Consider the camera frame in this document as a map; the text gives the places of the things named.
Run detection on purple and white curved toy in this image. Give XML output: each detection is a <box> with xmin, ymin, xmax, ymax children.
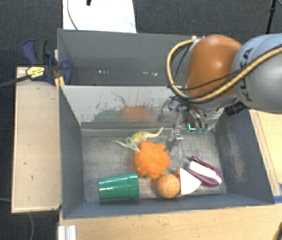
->
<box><xmin>186</xmin><ymin>155</ymin><xmax>224</xmax><ymax>188</ymax></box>

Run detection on black cylinder on white bracket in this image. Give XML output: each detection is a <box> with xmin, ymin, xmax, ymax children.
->
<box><xmin>223</xmin><ymin>101</ymin><xmax>248</xmax><ymax>117</ymax></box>

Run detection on green plastic cup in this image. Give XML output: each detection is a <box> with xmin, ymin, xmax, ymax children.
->
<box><xmin>97</xmin><ymin>171</ymin><xmax>141</xmax><ymax>201</ymax></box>

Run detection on grey metal bin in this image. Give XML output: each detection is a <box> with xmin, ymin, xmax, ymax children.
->
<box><xmin>56</xmin><ymin>28</ymin><xmax>276</xmax><ymax>220</ymax></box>

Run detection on pale wood board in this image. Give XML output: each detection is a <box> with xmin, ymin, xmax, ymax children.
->
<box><xmin>11</xmin><ymin>66</ymin><xmax>63</xmax><ymax>214</ymax></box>

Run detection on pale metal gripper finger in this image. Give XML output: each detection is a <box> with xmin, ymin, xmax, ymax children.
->
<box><xmin>174</xmin><ymin>131</ymin><xmax>185</xmax><ymax>147</ymax></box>
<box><xmin>165</xmin><ymin>130</ymin><xmax>177</xmax><ymax>152</ymax></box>

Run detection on orange mesh bath sponge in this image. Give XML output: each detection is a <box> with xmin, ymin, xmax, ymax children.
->
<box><xmin>133</xmin><ymin>140</ymin><xmax>172</xmax><ymax>180</ymax></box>

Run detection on white wedge block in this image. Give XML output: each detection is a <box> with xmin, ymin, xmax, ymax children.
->
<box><xmin>179</xmin><ymin>167</ymin><xmax>203</xmax><ymax>196</ymax></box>

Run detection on yellow-green toy radish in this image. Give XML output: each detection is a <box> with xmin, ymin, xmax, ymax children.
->
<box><xmin>111</xmin><ymin>126</ymin><xmax>165</xmax><ymax>153</ymax></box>

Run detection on orange tennis ball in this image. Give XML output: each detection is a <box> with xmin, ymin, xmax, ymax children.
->
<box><xmin>155</xmin><ymin>173</ymin><xmax>181</xmax><ymax>200</ymax></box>

